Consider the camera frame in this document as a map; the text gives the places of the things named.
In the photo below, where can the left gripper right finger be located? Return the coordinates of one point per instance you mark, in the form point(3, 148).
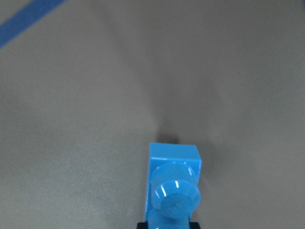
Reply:
point(194, 225)

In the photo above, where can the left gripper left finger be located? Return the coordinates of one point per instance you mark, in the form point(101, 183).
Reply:
point(142, 225)

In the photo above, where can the long blue block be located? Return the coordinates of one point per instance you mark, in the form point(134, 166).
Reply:
point(172, 193)

